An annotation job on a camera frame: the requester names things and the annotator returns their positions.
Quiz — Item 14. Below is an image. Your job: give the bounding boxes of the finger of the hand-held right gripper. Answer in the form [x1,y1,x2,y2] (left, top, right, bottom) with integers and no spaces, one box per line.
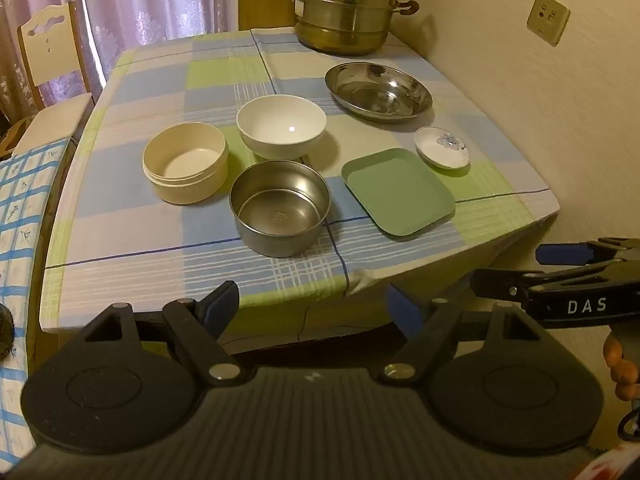
[536,240,608,267]
[470,268,536,309]

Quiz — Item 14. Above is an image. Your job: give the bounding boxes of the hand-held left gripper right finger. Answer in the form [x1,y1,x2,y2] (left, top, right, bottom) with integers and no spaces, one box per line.
[380,284,551,386]

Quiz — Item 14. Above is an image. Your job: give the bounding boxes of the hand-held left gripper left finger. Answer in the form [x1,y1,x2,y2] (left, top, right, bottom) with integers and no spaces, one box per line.
[75,280,248,387]

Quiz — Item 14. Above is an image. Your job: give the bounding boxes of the stainless steel bowl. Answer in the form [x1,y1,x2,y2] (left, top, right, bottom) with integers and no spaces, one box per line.
[229,160,331,259]

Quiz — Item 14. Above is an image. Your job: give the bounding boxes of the green rectangular plate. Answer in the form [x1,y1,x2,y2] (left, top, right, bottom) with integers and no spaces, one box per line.
[341,147,457,238]

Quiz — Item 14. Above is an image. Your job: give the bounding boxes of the small white floral dish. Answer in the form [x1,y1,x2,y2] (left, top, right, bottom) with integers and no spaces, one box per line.
[414,126,472,172]

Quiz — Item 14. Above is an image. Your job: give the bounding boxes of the cream round container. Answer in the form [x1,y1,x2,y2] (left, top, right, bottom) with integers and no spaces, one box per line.
[142,121,230,206]

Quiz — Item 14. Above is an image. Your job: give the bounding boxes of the white bowl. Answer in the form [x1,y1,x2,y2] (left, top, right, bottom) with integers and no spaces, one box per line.
[236,95,328,161]

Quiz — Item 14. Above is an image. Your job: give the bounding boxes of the stainless steel plate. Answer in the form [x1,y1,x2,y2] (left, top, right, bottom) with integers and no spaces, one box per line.
[324,61,434,121]

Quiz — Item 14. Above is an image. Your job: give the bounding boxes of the person's right hand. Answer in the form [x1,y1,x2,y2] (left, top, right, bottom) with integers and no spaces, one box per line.
[602,332,640,403]

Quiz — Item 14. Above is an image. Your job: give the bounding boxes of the checked tablecloth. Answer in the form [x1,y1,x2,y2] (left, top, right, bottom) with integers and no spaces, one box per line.
[39,27,561,336]

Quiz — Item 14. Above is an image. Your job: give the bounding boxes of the red and white cloth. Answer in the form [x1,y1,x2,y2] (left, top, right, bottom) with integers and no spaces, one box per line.
[575,447,640,480]

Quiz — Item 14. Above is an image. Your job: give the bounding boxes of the dark round object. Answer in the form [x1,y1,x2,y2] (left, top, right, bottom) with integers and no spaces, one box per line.
[0,304,14,361]

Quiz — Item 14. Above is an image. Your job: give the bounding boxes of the blue patterned cloth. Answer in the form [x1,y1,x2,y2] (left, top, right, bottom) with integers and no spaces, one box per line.
[0,137,71,461]

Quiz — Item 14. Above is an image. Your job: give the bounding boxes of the stainless steel steamer pot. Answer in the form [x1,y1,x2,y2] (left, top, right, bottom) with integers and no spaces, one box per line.
[270,0,426,57]

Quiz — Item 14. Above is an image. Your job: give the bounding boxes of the white wooden chair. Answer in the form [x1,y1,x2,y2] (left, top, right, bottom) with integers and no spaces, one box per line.
[5,1,97,158]

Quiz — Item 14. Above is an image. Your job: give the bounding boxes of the purple lace curtain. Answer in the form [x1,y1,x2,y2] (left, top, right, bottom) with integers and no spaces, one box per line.
[0,0,231,126]

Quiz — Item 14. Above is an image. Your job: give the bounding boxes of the black cable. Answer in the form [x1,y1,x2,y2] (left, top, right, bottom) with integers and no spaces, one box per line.
[616,402,640,443]

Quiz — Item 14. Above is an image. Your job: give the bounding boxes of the wall socket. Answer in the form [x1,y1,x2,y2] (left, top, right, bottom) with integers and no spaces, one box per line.
[526,0,571,47]

